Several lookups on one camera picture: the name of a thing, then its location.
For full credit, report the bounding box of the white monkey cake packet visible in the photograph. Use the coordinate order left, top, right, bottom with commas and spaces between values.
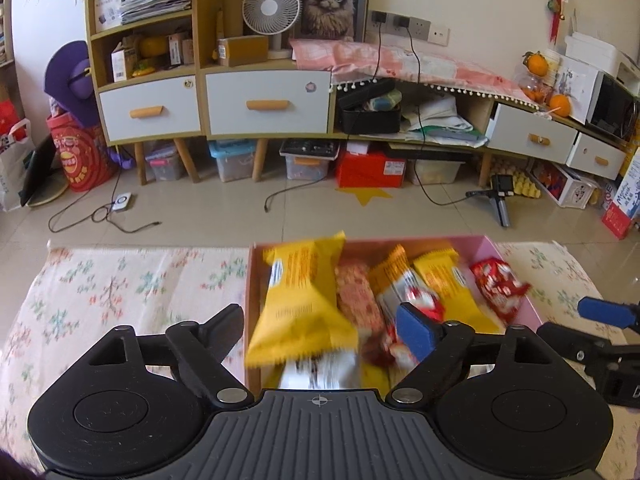
279, 351, 361, 390

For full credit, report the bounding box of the yellow waffle sandwich packet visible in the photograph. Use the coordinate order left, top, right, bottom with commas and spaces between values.
412, 248, 503, 334

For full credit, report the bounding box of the white microwave oven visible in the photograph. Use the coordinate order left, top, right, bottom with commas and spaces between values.
554, 55, 639, 141

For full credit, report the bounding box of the low curved tv cabinet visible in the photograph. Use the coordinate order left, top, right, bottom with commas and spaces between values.
328, 77, 629, 189

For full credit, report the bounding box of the pink cloth runner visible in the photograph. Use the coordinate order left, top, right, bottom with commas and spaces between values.
290, 39, 539, 110

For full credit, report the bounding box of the clear orange label packet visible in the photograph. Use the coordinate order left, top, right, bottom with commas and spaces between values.
368, 245, 430, 323

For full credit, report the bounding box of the red candy packet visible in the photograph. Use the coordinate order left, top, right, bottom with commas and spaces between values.
470, 257, 530, 324
395, 286, 445, 363

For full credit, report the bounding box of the white shopping bag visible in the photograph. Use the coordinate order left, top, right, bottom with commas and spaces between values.
0, 99, 35, 211

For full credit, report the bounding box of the orange fruit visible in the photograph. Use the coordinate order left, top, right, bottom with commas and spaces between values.
523, 51, 549, 78
548, 93, 572, 118

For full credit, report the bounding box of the purple plush toy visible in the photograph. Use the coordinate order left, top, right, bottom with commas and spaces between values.
43, 39, 137, 172

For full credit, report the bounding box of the clear bin with keyboard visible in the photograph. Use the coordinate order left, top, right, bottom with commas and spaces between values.
279, 139, 340, 182

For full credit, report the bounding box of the black tripod camera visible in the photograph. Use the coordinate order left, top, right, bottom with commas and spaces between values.
465, 174, 514, 229

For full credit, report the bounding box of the blue white milk carton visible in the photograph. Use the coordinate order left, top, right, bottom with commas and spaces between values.
602, 151, 640, 240

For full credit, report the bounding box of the yellow egg tray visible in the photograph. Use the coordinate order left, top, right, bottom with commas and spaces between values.
489, 157, 541, 200

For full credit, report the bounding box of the wooden shelf cabinet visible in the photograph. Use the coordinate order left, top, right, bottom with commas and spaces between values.
86, 0, 335, 181

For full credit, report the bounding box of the blue lid storage bin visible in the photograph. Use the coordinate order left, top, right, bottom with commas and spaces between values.
208, 140, 256, 183

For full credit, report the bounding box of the pink nougat snack bar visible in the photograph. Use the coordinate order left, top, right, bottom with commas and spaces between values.
335, 261, 386, 362

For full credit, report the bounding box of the red shoe box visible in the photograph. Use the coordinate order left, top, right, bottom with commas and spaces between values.
336, 152, 406, 188

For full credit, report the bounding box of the orange fruit upper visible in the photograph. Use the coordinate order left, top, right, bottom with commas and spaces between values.
523, 51, 549, 78

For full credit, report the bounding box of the white desk fan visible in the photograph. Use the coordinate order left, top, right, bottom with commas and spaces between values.
242, 0, 302, 37

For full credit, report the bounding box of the floral tablecloth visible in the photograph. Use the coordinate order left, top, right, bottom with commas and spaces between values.
1, 236, 639, 479

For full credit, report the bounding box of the orange fruit lower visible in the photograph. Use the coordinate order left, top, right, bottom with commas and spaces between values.
548, 93, 572, 118

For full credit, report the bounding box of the red gift bag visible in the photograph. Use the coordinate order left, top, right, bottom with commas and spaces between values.
47, 113, 116, 193

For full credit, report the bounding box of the black storage tray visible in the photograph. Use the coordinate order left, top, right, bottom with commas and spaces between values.
335, 78, 402, 136

